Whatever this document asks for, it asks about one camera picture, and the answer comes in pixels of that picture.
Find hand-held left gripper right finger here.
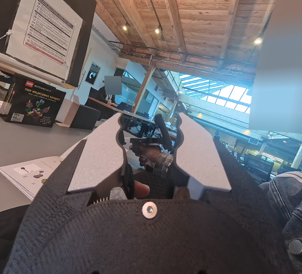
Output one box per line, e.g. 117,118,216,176
173,112,232,200

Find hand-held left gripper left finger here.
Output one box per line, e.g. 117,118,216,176
68,113,129,193

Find person's right forearm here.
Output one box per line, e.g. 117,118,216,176
153,151,174,180

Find person's right hand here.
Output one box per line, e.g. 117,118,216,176
136,145,164,168

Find person's left hand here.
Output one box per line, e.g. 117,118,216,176
134,182,151,199

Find long wooden office table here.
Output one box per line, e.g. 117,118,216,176
88,97,177,139

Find black cardboard box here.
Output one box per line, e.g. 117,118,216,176
55,95,101,130

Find black laptop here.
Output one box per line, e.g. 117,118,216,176
117,101,133,112

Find glass skylight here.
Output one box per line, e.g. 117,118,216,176
179,72,252,114

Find white instruction booklet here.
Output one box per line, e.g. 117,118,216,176
0,155,69,201

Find black toy flower box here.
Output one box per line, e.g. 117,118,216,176
0,74,67,128

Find black notice board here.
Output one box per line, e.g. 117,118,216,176
0,0,97,88

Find white printed notice sheet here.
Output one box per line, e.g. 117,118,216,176
5,0,83,83

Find wooden support post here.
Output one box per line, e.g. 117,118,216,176
132,61,157,114

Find black wall sign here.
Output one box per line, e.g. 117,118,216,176
85,62,101,86

